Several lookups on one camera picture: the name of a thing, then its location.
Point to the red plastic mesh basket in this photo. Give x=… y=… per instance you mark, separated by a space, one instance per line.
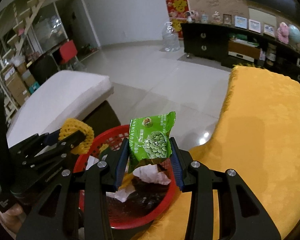
x=122 y=214

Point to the red chair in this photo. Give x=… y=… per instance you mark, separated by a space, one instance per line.
x=67 y=51

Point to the black tv cabinet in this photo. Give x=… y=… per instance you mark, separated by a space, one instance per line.
x=231 y=46

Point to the large clear water jug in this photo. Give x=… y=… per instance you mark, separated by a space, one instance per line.
x=170 y=38

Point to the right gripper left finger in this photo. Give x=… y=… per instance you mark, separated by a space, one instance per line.
x=104 y=176

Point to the white paper sheet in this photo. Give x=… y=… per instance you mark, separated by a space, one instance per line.
x=151 y=174

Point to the green snack packet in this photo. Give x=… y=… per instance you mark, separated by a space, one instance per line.
x=149 y=140

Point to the red festive wall poster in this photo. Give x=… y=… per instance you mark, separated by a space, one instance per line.
x=177 y=10

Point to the operator left hand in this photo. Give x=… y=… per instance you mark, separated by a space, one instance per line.
x=12 y=219

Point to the yellow floral tablecloth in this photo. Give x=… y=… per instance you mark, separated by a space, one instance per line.
x=258 y=135

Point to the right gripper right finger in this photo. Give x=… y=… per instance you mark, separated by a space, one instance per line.
x=194 y=177

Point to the white cushioned bench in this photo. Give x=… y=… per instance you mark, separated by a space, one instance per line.
x=66 y=94

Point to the light blue globe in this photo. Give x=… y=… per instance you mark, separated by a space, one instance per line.
x=294 y=34

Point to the pink plush toy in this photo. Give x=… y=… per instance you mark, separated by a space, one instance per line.
x=283 y=33

